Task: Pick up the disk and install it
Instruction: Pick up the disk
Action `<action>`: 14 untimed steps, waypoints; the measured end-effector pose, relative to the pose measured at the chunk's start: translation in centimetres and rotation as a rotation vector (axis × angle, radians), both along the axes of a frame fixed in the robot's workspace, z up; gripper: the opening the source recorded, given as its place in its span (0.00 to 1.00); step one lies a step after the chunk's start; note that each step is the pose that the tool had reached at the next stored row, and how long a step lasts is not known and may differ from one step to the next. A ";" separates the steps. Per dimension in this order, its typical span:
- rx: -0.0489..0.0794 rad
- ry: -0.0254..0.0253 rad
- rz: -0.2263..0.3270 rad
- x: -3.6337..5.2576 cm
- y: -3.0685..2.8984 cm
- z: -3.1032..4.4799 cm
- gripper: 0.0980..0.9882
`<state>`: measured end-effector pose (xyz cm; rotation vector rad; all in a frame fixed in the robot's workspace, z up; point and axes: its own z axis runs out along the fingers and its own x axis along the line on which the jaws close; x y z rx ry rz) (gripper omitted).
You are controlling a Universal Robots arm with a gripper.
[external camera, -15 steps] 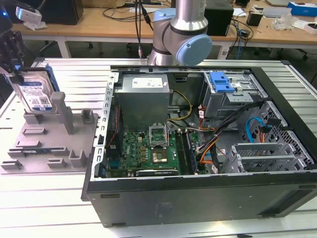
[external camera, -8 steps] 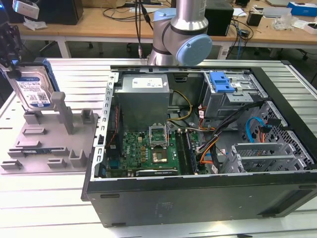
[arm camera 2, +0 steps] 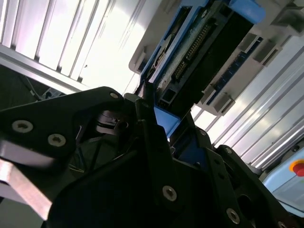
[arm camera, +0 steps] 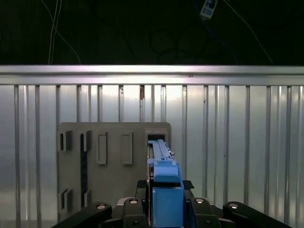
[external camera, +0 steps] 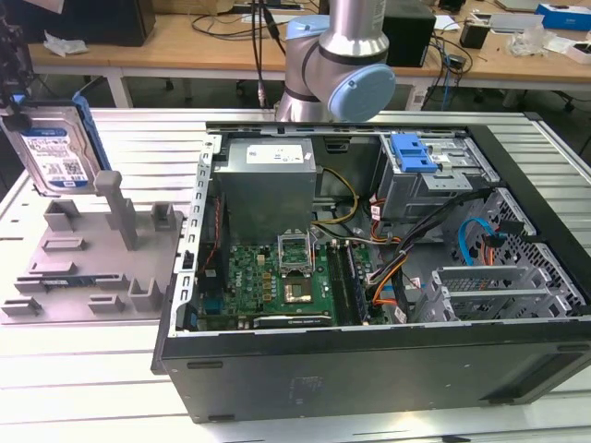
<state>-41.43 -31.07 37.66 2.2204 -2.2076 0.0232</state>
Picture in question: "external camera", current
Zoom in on hard disk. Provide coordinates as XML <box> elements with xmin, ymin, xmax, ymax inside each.
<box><xmin>0</xmin><ymin>90</ymin><xmax>112</xmax><ymax>198</ymax></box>

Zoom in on crumpled clear plastic bag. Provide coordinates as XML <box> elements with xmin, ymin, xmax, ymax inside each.
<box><xmin>43</xmin><ymin>30</ymin><xmax>89</xmax><ymax>59</ymax></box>

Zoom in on large black box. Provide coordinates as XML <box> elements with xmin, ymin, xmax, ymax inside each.
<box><xmin>18</xmin><ymin>0</ymin><xmax>157</xmax><ymax>47</ymax></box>

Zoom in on long wooden desk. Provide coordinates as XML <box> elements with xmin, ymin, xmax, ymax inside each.
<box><xmin>27</xmin><ymin>8</ymin><xmax>591</xmax><ymax>110</ymax></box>

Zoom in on grey parts rack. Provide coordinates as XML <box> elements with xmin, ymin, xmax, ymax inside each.
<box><xmin>0</xmin><ymin>170</ymin><xmax>186</xmax><ymax>327</ymax></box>

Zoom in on RAM stick with blue label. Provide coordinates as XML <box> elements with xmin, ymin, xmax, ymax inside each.
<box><xmin>40</xmin><ymin>275</ymin><xmax>101</xmax><ymax>288</ymax></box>

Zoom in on black case fan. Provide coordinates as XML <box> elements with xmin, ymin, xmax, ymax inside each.
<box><xmin>202</xmin><ymin>191</ymin><xmax>228</xmax><ymax>278</ymax></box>

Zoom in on grey power supply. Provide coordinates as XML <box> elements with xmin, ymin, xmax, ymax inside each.
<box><xmin>211</xmin><ymin>137</ymin><xmax>324</xmax><ymax>245</ymax></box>

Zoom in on metal socket cover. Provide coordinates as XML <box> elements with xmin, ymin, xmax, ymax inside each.
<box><xmin>275</xmin><ymin>232</ymin><xmax>318</xmax><ymax>278</ymax></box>

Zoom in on green motherboard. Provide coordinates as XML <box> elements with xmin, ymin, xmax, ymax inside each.
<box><xmin>196</xmin><ymin>242</ymin><xmax>387</xmax><ymax>331</ymax></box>

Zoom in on CPU socket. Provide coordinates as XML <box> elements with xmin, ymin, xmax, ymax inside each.
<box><xmin>279</xmin><ymin>272</ymin><xmax>318</xmax><ymax>306</ymax></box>

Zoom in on black graphics card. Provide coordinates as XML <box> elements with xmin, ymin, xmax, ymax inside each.
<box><xmin>237</xmin><ymin>313</ymin><xmax>333</xmax><ymax>331</ymax></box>

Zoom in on black desktop box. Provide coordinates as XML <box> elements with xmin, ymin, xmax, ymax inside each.
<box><xmin>382</xmin><ymin>11</ymin><xmax>438</xmax><ymax>68</ymax></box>

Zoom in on blue plastic bay latch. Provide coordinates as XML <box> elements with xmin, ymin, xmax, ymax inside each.
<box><xmin>390</xmin><ymin>132</ymin><xmax>438</xmax><ymax>174</ymax></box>

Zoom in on dark RAM stick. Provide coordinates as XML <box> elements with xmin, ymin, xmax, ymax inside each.
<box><xmin>344</xmin><ymin>242</ymin><xmax>371</xmax><ymax>322</ymax></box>

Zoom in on grey metal drive bay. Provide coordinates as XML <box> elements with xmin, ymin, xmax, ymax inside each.
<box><xmin>376</xmin><ymin>133</ymin><xmax>500</xmax><ymax>222</ymax></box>

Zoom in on small black box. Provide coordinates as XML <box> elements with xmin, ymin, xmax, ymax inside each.
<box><xmin>459</xmin><ymin>20</ymin><xmax>490</xmax><ymax>50</ymax></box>

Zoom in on black PC case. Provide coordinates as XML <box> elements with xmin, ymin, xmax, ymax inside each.
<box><xmin>151</xmin><ymin>112</ymin><xmax>591</xmax><ymax>425</ymax></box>

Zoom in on blue cardboard box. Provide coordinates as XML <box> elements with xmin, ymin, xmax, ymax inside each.
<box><xmin>535</xmin><ymin>3</ymin><xmax>591</xmax><ymax>31</ymax></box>

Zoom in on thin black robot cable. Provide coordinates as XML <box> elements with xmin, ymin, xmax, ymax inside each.
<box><xmin>248</xmin><ymin>0</ymin><xmax>288</xmax><ymax>110</ymax></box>

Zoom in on red black twisted wire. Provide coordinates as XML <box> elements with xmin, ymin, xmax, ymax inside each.
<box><xmin>202</xmin><ymin>239</ymin><xmax>223</xmax><ymax>271</ymax></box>

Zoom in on yellow wire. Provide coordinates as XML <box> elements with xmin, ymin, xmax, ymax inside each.
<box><xmin>311</xmin><ymin>166</ymin><xmax>360</xmax><ymax>227</ymax></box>

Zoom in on wires with white label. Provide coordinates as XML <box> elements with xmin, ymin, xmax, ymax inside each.
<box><xmin>367</xmin><ymin>196</ymin><xmax>403</xmax><ymax>245</ymax></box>

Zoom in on orange wire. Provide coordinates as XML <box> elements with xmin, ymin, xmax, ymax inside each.
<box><xmin>368</xmin><ymin>265</ymin><xmax>407</xmax><ymax>308</ymax></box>

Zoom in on black cable bundle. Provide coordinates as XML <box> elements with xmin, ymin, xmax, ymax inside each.
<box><xmin>367</xmin><ymin>186</ymin><xmax>498</xmax><ymax>290</ymax></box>

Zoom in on blue data wire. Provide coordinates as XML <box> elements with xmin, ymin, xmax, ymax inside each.
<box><xmin>459</xmin><ymin>217</ymin><xmax>502</xmax><ymax>268</ymax></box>

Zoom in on black power wire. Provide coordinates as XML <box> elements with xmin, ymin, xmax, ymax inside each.
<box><xmin>479</xmin><ymin>220</ymin><xmax>549</xmax><ymax>268</ymax></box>

